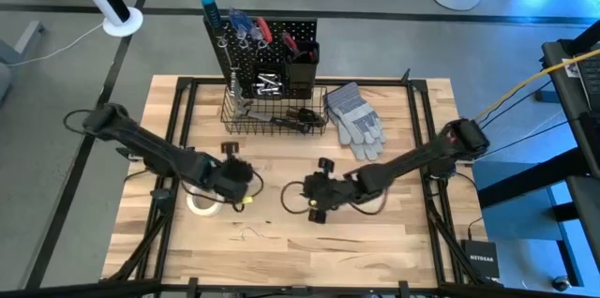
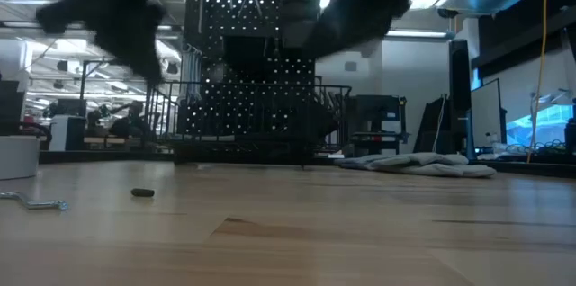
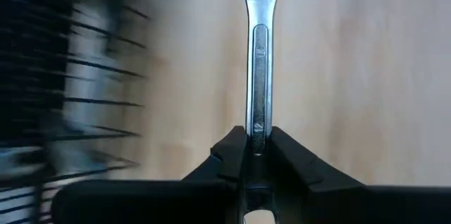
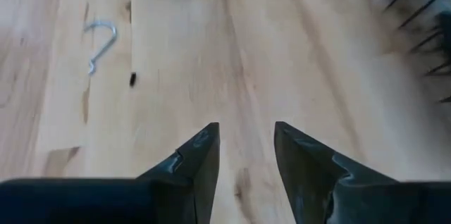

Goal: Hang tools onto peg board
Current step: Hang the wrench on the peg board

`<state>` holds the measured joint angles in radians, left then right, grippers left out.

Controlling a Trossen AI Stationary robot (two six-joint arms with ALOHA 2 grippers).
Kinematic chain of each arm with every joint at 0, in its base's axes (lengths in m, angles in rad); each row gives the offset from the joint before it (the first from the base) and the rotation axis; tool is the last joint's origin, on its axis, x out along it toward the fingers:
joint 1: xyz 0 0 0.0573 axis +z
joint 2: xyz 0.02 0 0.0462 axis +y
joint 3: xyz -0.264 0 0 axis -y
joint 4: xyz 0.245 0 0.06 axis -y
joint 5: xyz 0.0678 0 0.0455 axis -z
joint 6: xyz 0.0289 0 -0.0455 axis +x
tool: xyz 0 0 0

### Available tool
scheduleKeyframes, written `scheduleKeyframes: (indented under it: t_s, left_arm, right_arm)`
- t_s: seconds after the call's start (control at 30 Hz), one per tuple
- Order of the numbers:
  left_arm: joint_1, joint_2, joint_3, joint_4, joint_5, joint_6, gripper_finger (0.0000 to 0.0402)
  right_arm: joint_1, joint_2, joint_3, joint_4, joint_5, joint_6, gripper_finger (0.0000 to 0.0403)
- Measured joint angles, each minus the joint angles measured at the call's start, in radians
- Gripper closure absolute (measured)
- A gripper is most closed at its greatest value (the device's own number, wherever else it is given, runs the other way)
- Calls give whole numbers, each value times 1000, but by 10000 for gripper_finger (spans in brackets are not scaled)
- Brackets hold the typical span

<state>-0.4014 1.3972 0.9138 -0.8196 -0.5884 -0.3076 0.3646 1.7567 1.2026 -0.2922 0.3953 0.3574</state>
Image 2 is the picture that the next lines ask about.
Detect grey striped work glove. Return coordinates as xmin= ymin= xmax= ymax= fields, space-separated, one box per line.
xmin=335 ymin=151 xmax=496 ymax=178

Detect black leaning boards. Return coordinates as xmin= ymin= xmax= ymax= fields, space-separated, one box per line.
xmin=412 ymin=94 xmax=451 ymax=155

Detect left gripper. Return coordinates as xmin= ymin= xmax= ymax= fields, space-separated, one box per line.
xmin=35 ymin=0 xmax=167 ymax=85

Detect short black bin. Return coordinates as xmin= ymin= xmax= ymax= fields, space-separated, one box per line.
xmin=222 ymin=33 xmax=271 ymax=69

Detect black equipment cart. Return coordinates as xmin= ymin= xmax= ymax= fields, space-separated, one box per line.
xmin=350 ymin=94 xmax=410 ymax=156

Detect white column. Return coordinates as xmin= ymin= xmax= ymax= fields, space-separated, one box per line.
xmin=0 ymin=38 xmax=33 ymax=81

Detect tall black bin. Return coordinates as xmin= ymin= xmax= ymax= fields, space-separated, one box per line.
xmin=274 ymin=0 xmax=324 ymax=51

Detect person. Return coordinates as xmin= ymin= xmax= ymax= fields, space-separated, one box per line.
xmin=109 ymin=100 xmax=148 ymax=139

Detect white masking tape roll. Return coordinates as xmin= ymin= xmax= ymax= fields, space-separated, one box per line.
xmin=0 ymin=135 xmax=41 ymax=182

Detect blue lit screen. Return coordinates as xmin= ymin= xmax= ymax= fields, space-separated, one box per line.
xmin=506 ymin=104 xmax=576 ymax=147

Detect tangled cable bundle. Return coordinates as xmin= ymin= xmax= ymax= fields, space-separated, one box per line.
xmin=506 ymin=139 xmax=576 ymax=164

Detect yellow cable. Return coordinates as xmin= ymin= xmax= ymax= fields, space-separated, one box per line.
xmin=528 ymin=0 xmax=551 ymax=164

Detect white box appliance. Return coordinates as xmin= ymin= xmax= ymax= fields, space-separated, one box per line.
xmin=48 ymin=113 xmax=87 ymax=152

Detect black metal pegboard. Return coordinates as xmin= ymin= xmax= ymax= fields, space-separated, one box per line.
xmin=182 ymin=0 xmax=326 ymax=161

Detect ceiling light strip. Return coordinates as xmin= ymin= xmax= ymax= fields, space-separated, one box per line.
xmin=0 ymin=20 xmax=46 ymax=31
xmin=386 ymin=28 xmax=451 ymax=39

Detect black metal stand frame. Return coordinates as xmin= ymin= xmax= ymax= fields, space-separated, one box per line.
xmin=79 ymin=58 xmax=153 ymax=119

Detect black tall column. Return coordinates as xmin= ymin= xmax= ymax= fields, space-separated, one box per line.
xmin=448 ymin=39 xmax=473 ymax=146

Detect black box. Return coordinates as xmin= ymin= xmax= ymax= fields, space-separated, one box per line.
xmin=0 ymin=79 xmax=26 ymax=137

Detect black wire basket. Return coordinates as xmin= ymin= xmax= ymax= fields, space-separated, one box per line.
xmin=143 ymin=81 xmax=355 ymax=165

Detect white panel black frame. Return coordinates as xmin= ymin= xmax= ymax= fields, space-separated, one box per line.
xmin=470 ymin=77 xmax=509 ymax=148

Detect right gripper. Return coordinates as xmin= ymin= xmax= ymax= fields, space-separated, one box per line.
xmin=305 ymin=0 xmax=409 ymax=58

